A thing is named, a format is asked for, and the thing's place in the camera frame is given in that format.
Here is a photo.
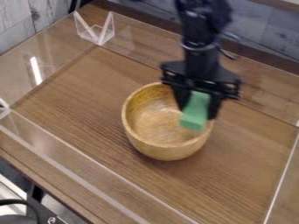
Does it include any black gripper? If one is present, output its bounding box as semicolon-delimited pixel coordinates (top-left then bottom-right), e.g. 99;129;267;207
161;45;241;120

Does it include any green rectangular stick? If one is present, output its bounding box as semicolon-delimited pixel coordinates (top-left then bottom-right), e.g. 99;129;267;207
180;91;211;132

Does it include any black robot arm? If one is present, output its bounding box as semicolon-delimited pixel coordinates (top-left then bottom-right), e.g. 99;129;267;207
160;0;241;120

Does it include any wooden bowl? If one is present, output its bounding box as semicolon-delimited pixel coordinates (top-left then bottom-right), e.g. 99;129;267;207
121;82;215;161

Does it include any clear acrylic enclosure wall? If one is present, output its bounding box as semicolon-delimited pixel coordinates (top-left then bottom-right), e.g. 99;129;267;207
0;8;299;224

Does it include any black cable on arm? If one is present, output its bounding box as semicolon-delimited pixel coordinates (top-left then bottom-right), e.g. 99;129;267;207
217;30;243;61

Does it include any black table leg bracket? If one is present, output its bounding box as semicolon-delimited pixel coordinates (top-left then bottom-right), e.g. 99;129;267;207
26;185;68;224

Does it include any black cable lower left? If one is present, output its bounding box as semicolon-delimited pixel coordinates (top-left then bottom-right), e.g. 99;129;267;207
0;199;33;224

